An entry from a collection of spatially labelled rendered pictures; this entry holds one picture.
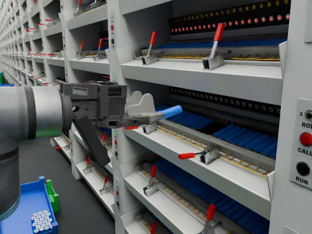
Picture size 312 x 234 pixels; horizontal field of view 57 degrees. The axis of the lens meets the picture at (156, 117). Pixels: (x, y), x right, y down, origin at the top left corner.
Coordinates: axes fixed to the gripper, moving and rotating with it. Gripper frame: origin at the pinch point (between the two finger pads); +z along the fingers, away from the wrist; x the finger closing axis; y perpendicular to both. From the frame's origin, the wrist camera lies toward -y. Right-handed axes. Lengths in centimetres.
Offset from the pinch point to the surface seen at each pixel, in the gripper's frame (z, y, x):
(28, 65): 12, 0, 315
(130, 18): 9.9, 24.9, 35.4
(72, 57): 9, 12, 105
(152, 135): 8.9, -9.0, 16.0
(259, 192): 7.9, -9.3, -22.2
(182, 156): 2.0, -6.6, -7.7
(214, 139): 12.7, -5.0, -5.0
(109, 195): 14, -48, 59
